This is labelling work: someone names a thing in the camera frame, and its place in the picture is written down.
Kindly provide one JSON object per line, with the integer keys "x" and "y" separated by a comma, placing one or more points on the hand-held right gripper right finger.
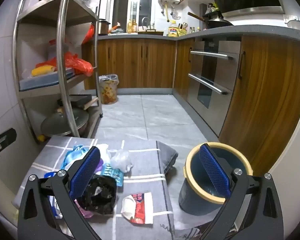
{"x": 213, "y": 171}

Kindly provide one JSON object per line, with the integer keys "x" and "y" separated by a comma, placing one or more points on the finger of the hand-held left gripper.
{"x": 5, "y": 137}

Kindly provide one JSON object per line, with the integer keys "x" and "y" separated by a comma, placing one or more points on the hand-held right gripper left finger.
{"x": 86, "y": 170}

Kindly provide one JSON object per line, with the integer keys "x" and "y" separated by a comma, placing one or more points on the blue cloth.
{"x": 73, "y": 155}

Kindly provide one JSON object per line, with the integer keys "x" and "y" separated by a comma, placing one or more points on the teal pill blister pack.
{"x": 112, "y": 173}

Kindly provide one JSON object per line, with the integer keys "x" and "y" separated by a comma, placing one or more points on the black plastic bag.
{"x": 100, "y": 195}

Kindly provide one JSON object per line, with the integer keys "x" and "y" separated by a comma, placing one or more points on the blue bucket with yellow rim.
{"x": 190, "y": 195}

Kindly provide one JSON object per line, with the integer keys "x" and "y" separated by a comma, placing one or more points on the white packaging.
{"x": 140, "y": 205}

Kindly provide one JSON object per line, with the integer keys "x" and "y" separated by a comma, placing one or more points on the small yellow object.
{"x": 41, "y": 138}

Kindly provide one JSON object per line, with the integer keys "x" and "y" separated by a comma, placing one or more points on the glass pot lid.
{"x": 60, "y": 123}

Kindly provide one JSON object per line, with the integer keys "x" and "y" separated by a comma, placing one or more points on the grey checked mat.
{"x": 145, "y": 160}

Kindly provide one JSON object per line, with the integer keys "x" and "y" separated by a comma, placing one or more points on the grey blue board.
{"x": 40, "y": 82}

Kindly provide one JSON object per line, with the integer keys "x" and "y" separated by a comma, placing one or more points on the stainless steel oven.
{"x": 215, "y": 105}

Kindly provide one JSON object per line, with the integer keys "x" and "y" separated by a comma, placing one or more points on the yellow corn cob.
{"x": 42, "y": 70}

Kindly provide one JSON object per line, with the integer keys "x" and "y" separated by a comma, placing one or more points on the patterned bin with plastic liner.
{"x": 108, "y": 90}

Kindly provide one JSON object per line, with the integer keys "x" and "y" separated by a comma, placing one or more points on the wooden kitchen cabinet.
{"x": 265, "y": 92}
{"x": 135, "y": 62}

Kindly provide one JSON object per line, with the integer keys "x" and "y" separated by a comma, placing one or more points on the clear container with red lid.
{"x": 55, "y": 50}

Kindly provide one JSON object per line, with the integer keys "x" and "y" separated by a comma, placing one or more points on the steel shelf rack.
{"x": 65, "y": 55}

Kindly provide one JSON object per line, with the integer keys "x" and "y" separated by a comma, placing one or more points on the orange plastic bag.
{"x": 89, "y": 33}
{"x": 77, "y": 63}

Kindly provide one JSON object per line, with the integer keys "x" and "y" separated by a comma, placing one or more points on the white plastic bag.
{"x": 76, "y": 37}

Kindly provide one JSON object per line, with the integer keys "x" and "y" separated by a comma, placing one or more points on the yellow food packet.
{"x": 182, "y": 32}

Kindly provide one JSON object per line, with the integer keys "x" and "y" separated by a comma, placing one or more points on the dark electric cooker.
{"x": 104, "y": 27}

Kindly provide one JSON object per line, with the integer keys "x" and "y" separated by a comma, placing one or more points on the grey kitchen countertop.
{"x": 240, "y": 30}

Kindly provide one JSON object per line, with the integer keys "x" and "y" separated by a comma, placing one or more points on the orange object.
{"x": 115, "y": 28}

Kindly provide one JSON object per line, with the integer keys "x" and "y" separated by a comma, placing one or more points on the yellow cooking oil bottle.
{"x": 173, "y": 31}

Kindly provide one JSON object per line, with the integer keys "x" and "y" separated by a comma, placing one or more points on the black wok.
{"x": 217, "y": 23}

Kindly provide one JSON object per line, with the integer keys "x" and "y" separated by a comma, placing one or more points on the kitchen utensil holder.
{"x": 183, "y": 25}

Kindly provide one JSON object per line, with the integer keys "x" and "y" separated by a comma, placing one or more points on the amber glass jar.
{"x": 134, "y": 27}
{"x": 129, "y": 27}

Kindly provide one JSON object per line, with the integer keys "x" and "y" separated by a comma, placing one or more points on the black sink tray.
{"x": 150, "y": 32}

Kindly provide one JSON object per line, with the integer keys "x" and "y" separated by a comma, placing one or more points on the black rack with bottles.
{"x": 212, "y": 12}

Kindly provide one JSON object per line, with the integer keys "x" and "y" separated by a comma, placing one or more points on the steel kitchen faucet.
{"x": 145, "y": 21}

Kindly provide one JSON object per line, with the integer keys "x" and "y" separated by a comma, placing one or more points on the dark glass window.
{"x": 145, "y": 0}

